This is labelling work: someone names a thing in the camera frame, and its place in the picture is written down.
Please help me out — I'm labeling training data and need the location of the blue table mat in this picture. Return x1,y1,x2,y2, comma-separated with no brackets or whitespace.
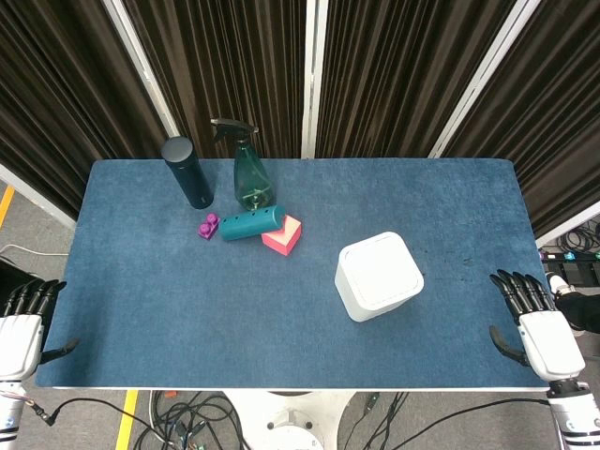
35,157,550,390

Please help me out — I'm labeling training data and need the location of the dark blue cylindrical bottle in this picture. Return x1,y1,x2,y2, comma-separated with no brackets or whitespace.
160,136,216,210

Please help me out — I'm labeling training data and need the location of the black cable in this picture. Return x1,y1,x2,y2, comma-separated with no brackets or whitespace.
28,397,156,428

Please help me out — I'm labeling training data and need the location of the purple toy brick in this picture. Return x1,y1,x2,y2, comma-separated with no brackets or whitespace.
197,212,222,242

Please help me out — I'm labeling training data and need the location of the white curtain frame post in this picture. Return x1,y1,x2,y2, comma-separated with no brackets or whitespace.
299,0,328,159

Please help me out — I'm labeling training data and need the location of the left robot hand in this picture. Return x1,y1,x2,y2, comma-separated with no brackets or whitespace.
0,278,81,381

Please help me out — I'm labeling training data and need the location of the pink heart-shaped box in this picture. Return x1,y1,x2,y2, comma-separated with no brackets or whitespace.
261,214,303,257

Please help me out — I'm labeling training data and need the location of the black power strip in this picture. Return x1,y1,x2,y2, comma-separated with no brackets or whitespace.
538,250,600,264

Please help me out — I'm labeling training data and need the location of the white plastic cube container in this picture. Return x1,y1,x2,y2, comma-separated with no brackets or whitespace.
334,231,426,323

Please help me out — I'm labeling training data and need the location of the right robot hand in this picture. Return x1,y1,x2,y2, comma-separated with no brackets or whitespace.
488,269,587,383

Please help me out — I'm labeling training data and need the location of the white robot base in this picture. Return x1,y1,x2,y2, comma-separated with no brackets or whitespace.
224,389,362,450

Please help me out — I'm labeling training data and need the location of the yellow floor tape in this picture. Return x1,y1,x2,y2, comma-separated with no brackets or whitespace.
114,389,140,450

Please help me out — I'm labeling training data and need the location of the teal cylindrical holder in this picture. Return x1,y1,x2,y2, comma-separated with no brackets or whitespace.
218,204,288,244

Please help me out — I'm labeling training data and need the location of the dark pleated curtain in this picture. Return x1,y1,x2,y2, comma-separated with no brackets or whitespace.
0,0,600,240

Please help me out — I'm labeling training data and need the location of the green spray bottle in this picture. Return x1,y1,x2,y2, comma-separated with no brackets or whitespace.
210,117,276,212

